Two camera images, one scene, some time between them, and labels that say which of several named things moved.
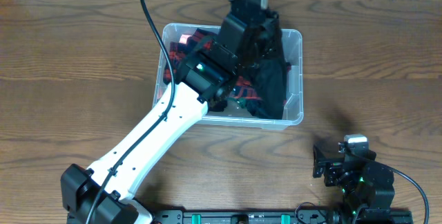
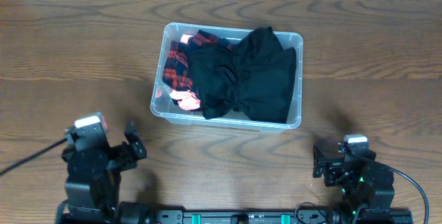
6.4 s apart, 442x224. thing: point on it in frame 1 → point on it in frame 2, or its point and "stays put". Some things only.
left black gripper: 269,28 → 126,161
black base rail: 304,216 stays put
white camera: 358,142 stays put
